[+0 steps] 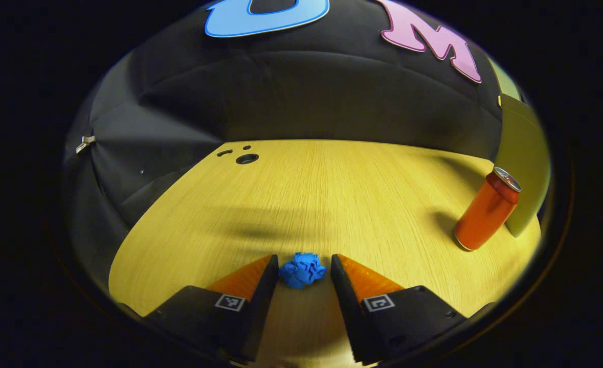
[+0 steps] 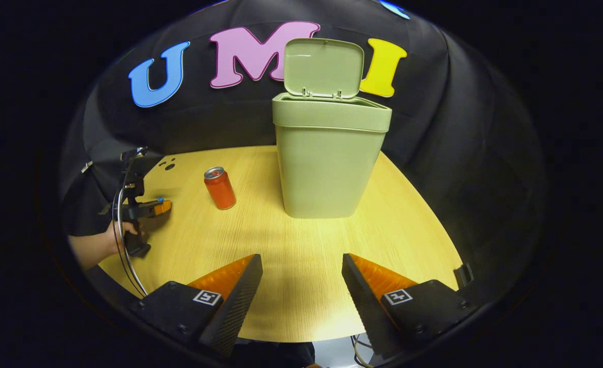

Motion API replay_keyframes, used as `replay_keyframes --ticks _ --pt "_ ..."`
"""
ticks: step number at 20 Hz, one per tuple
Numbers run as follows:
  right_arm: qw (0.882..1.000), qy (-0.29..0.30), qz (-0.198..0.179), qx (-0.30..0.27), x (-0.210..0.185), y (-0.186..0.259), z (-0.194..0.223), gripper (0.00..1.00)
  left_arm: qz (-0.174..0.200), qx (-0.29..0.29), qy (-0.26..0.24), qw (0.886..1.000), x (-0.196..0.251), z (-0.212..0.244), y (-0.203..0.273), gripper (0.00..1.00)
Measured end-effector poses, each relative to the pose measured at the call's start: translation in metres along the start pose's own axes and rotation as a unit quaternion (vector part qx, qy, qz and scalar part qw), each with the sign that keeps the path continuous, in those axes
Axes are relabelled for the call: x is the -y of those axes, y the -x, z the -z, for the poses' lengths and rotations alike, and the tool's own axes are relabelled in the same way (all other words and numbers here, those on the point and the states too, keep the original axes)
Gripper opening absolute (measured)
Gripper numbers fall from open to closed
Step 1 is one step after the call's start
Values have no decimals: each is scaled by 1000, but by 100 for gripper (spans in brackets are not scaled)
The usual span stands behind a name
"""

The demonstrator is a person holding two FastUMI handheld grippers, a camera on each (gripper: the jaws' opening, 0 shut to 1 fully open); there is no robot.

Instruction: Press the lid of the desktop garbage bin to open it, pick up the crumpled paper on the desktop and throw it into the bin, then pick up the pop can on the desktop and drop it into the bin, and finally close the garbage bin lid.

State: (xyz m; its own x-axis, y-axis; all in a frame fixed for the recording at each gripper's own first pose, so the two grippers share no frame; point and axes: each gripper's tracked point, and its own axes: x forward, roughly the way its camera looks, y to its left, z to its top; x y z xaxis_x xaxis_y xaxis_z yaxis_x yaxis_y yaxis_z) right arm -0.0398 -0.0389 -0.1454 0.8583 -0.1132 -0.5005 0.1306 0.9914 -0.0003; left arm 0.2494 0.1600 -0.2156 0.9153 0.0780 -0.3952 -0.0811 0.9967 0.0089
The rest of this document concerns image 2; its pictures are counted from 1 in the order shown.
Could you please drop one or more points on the red pop can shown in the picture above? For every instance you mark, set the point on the red pop can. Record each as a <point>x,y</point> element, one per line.
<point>220,190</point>

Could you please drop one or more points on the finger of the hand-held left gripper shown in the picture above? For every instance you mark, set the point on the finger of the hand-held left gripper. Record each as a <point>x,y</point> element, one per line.
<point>162,207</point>

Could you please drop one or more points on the wooden desktop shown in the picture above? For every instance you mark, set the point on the wooden desktop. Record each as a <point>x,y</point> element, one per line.
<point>301,245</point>

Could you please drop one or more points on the black desk edge bracket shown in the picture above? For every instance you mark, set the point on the black desk edge bracket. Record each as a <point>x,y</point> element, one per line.
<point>463,275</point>

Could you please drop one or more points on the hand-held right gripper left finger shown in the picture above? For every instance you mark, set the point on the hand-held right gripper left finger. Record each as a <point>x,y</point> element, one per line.
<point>240,301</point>

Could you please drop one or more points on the black backdrop cloth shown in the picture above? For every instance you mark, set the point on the black backdrop cloth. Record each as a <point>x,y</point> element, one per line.
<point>204,122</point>

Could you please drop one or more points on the silver cloth clip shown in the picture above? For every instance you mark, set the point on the silver cloth clip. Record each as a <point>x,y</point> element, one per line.
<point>86,166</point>

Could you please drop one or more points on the green garbage bin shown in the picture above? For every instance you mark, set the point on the green garbage bin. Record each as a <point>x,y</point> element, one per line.
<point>324,163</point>

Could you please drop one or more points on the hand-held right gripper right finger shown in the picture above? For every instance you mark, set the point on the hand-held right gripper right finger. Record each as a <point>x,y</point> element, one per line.
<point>362,301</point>

